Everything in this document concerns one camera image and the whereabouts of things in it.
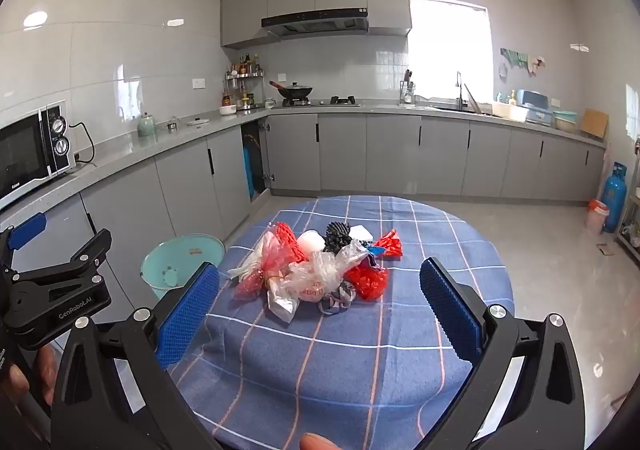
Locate green basin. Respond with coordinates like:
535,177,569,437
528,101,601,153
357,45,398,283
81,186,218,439
552,110,581,131

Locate blue gas cylinder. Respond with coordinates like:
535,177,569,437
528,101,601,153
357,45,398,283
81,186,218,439
242,146,256,198
602,161,628,234

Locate black range hood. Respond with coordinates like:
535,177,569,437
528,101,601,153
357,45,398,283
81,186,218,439
261,8,369,37

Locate black white patterned wrapper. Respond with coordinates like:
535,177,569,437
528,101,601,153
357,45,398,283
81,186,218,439
319,280,357,317

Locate bright window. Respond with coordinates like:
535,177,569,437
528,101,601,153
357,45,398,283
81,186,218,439
407,0,496,100

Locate white basin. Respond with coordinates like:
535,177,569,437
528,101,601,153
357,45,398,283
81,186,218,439
491,101,529,123

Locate silver black microwave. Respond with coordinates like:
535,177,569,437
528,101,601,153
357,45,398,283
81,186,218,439
0,100,78,211

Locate hanging cloths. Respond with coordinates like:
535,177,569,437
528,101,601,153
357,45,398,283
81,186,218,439
500,48,546,78

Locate wooden cutting board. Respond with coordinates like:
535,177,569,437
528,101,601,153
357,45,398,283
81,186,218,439
580,108,610,139

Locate teal plastic bin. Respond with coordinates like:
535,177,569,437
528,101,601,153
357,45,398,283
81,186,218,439
140,235,227,303

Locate blue storage box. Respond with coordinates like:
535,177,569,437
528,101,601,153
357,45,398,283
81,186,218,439
515,88,553,125

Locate metal spice rack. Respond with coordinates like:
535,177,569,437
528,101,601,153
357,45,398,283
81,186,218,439
222,54,265,109

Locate red orange plastic bag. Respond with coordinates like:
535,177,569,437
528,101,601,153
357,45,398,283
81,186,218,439
371,229,404,259

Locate person's right hand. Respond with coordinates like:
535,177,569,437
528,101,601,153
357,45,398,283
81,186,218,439
299,432,346,450

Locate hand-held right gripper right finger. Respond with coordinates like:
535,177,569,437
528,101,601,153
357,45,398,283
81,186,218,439
419,257,586,450

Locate pink clear plastic bag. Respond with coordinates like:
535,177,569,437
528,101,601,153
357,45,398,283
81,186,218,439
227,232,296,301

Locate person's left hand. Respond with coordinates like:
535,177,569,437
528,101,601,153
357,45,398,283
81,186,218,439
0,342,57,431

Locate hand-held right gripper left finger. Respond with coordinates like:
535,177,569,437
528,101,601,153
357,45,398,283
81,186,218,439
50,262,236,450

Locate knife holder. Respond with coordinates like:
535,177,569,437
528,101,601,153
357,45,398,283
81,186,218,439
399,70,417,105

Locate black power cable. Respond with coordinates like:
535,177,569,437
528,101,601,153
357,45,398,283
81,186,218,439
67,122,97,175

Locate silver foil bag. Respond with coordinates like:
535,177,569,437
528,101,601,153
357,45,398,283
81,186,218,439
266,287,303,323

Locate grey kitchen base cabinets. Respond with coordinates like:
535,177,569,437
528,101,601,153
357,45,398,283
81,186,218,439
0,100,608,331

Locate blue plaid tablecloth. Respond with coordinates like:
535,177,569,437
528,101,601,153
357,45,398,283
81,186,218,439
167,195,516,450

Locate white striped paper cup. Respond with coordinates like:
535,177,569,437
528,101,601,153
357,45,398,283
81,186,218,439
297,230,327,255

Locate pink bucket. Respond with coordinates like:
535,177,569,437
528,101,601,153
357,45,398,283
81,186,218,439
586,199,611,235

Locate metal storage rack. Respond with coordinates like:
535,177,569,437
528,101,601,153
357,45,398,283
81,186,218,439
617,190,640,258

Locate gas stove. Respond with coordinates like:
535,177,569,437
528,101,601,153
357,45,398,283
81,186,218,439
280,97,361,108

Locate black mesh net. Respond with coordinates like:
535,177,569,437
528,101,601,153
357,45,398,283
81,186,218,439
322,221,357,253

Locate red mesh net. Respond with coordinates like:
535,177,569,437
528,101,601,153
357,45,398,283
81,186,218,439
272,221,308,263

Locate black wok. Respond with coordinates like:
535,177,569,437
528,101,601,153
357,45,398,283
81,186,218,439
269,80,314,100

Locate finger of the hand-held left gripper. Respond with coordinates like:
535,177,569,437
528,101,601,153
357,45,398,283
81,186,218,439
0,212,48,277
9,229,113,288

